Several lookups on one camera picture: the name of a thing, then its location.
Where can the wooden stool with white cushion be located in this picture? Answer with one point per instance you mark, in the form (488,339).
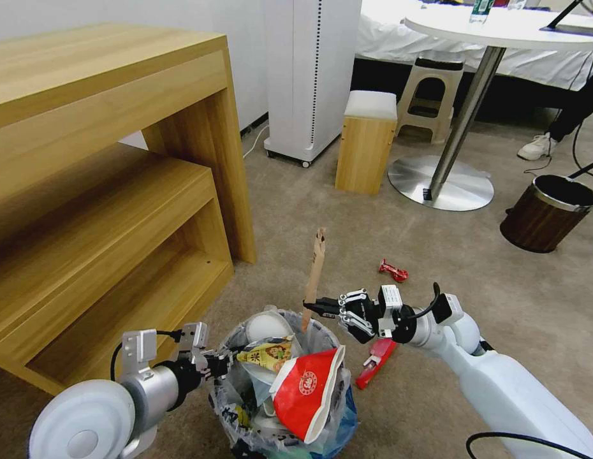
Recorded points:
(366,143)

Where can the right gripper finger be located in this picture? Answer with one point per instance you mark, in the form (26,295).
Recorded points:
(355,326)
(342,300)

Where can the round white pedestal table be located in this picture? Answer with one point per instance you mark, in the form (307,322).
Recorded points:
(473,95)

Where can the dark tablet with stand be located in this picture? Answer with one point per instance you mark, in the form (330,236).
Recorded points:
(571,27)

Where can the brown woodgrain waste bin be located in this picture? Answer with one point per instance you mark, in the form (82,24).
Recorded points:
(540,220)

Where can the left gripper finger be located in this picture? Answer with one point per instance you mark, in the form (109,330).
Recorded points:
(219,357)
(216,374)

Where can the brown paper chopstick sleeve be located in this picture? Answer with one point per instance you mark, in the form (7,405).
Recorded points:
(314,272)

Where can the white plastic bowl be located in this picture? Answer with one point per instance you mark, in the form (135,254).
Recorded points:
(267,326)

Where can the beige plastic stool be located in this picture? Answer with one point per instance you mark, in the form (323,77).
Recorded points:
(449,115)

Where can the red paper noodle bowl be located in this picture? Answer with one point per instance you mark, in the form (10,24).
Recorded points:
(306,387)

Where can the large wooden desk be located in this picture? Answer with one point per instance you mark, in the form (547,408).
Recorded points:
(110,86)

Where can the yellow snack packet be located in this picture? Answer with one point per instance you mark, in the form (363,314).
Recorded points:
(268,355)

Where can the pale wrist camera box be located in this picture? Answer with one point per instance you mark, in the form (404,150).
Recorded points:
(391,297)
(196,338)

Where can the person's white shoe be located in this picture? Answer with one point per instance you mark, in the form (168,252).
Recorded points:
(535,147)

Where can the flat red carton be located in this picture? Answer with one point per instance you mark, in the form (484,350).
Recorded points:
(375,365)

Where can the crumpled red wrapper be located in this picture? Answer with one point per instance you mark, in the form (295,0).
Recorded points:
(393,270)

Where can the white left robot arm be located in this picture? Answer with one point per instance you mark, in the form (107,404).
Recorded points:
(95,411)

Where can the low wooden bench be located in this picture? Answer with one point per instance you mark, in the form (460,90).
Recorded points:
(110,248)

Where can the person's leg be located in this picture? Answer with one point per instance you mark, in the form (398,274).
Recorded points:
(578,95)

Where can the trash bin with plastic bag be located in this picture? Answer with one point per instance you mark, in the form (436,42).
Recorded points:
(229,401)

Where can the white tower air purifier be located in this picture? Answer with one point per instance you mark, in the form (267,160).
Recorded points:
(296,71)

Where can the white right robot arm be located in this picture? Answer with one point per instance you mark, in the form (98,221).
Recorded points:
(497,382)

